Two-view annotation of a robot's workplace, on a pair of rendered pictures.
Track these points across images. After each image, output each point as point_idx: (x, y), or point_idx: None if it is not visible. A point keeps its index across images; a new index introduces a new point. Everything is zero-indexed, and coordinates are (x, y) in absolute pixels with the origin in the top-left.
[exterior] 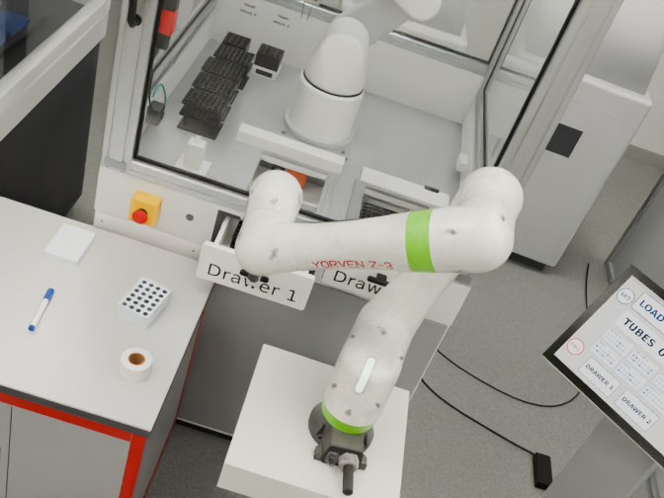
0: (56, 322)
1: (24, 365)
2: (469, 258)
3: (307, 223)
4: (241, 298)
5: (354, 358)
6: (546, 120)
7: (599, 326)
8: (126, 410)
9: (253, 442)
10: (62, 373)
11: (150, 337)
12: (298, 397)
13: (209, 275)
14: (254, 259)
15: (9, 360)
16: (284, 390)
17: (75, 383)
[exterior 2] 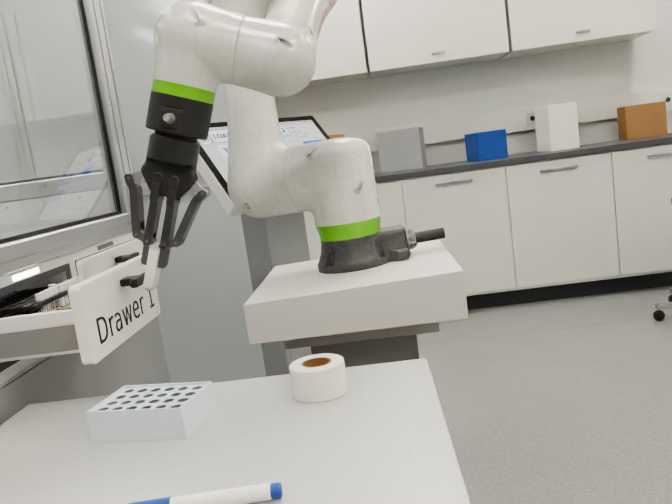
0: (236, 481)
1: (388, 470)
2: None
3: (274, 7)
4: None
5: (350, 140)
6: (98, 4)
7: (224, 164)
8: (407, 375)
9: (416, 272)
10: (377, 432)
11: (234, 402)
12: (326, 279)
13: (103, 344)
14: (313, 45)
15: (389, 489)
16: (321, 283)
17: (390, 417)
